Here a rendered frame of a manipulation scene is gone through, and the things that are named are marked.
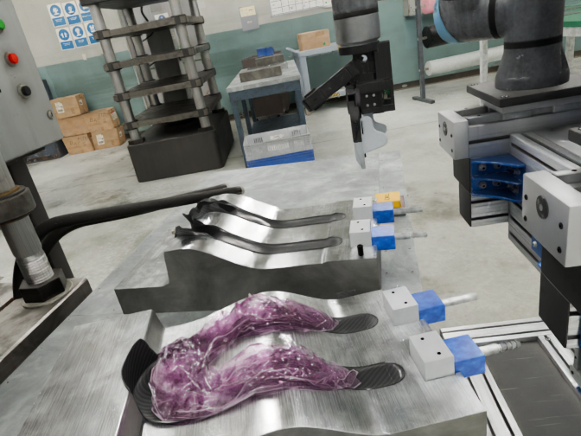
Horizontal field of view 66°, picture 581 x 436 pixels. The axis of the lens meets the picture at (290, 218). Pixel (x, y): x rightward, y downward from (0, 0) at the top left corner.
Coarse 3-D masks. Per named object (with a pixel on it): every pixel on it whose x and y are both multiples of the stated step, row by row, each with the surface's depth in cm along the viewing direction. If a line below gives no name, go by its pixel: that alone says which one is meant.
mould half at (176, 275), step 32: (224, 224) 89; (256, 224) 93; (320, 224) 90; (160, 256) 96; (192, 256) 80; (224, 256) 80; (256, 256) 82; (288, 256) 81; (320, 256) 78; (352, 256) 76; (128, 288) 86; (160, 288) 84; (192, 288) 83; (224, 288) 82; (256, 288) 80; (288, 288) 79; (320, 288) 78; (352, 288) 77
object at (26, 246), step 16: (0, 160) 92; (0, 176) 92; (0, 192) 93; (16, 224) 96; (32, 224) 100; (16, 240) 97; (32, 240) 99; (16, 256) 98; (32, 256) 99; (32, 272) 100; (48, 272) 103; (32, 288) 100; (48, 288) 101; (64, 288) 104; (32, 304) 101; (48, 304) 101
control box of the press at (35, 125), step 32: (0, 0) 112; (0, 32) 111; (0, 64) 110; (32, 64) 120; (0, 96) 110; (32, 96) 120; (0, 128) 109; (32, 128) 119; (32, 192) 123; (64, 256) 133
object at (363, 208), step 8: (360, 200) 90; (368, 200) 89; (360, 208) 87; (368, 208) 87; (376, 208) 88; (384, 208) 87; (392, 208) 87; (400, 208) 88; (408, 208) 88; (416, 208) 87; (360, 216) 88; (368, 216) 87; (376, 216) 88; (384, 216) 87; (392, 216) 87
